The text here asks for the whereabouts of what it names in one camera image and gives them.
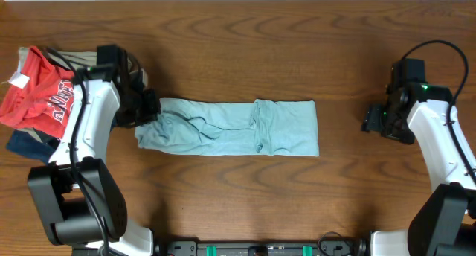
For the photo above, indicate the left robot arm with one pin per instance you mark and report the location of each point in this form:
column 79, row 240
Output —
column 78, row 202

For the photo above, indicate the light blue t-shirt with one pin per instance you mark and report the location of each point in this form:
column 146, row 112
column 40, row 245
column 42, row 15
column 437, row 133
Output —
column 264, row 127

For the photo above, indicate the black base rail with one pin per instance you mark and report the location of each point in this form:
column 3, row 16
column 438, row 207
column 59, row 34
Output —
column 331, row 243

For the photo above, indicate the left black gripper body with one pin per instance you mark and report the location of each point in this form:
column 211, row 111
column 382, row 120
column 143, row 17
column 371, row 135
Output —
column 140, row 106

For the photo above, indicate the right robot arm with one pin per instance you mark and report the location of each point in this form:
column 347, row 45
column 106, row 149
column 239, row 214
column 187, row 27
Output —
column 427, row 114

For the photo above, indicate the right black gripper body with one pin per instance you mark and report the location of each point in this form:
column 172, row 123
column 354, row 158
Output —
column 381, row 120

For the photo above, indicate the red printed t-shirt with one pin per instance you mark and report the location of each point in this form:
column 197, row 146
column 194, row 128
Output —
column 45, row 102

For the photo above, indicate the navy folded garment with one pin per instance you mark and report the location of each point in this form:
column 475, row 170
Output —
column 24, row 144

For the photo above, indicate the beige folded shirt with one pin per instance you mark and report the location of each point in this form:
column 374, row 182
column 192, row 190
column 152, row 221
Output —
column 64, row 59

